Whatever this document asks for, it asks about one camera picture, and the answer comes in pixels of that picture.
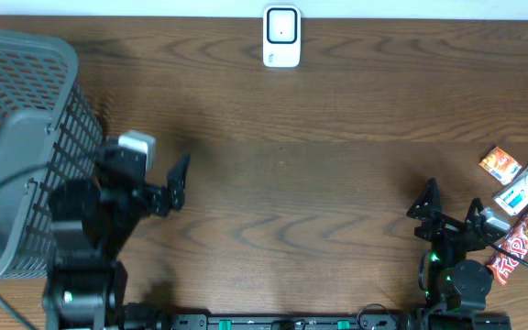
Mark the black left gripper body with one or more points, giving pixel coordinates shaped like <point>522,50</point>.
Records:
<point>126,202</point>

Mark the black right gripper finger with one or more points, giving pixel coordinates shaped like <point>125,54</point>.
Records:
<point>428,205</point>
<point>473,217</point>

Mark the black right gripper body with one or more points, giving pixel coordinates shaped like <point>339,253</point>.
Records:
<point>441,230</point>

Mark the white Panadol box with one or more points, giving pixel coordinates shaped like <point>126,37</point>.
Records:
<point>514,197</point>

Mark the orange small carton box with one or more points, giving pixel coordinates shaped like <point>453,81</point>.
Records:
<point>501,165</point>

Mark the red Top chocolate bar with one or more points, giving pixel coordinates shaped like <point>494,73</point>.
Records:
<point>515,243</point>

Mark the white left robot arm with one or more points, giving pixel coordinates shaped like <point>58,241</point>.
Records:
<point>91,220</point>

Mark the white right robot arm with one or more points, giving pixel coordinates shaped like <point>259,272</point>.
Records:
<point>453,283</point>

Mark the white barcode scanner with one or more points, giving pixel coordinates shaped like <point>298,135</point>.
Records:
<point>282,36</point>

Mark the grey plastic basket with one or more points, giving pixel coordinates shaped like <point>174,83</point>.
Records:
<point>47,132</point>

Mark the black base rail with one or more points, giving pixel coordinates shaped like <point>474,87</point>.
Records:
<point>372,317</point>

